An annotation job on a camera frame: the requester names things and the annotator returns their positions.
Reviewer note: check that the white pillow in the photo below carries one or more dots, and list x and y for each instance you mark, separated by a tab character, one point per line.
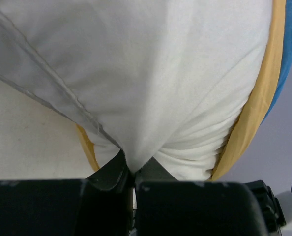
41	46

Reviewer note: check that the blue Pikachu pillowcase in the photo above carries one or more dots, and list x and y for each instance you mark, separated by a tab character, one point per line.
264	98

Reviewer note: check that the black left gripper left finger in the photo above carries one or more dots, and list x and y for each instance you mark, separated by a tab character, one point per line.
113	176

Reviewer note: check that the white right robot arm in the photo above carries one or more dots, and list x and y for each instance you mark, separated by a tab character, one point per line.
285	200

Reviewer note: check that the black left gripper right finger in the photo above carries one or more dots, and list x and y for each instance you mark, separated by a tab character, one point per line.
153	171

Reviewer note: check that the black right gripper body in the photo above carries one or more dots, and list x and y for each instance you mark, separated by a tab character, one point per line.
269	204

